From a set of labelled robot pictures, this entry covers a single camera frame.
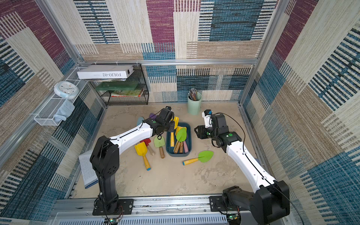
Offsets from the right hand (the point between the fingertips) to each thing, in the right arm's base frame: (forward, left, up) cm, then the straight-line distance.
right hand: (198, 127), depth 81 cm
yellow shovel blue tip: (-5, +35, -18) cm, 40 cm away
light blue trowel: (+21, +42, -19) cm, 51 cm away
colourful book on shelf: (+30, +48, +1) cm, 57 cm away
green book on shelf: (+36, +56, +2) cm, 67 cm away
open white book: (-19, +65, -19) cm, 70 cm away
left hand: (+9, +16, -8) cm, 20 cm away
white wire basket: (-3, +75, +14) cm, 76 cm away
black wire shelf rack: (+35, +38, +12) cm, 53 cm away
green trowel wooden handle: (+2, +25, -19) cm, 32 cm away
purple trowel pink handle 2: (-4, +7, -17) cm, 19 cm away
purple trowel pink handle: (+26, +33, -18) cm, 46 cm away
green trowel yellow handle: (-8, -4, -21) cm, 23 cm away
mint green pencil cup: (+28, +1, -12) cm, 30 cm away
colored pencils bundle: (+33, +1, -4) cm, 33 cm away
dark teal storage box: (-4, +18, -18) cm, 26 cm away
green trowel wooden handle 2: (+5, +10, -18) cm, 21 cm away
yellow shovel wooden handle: (-3, +10, -18) cm, 20 cm away
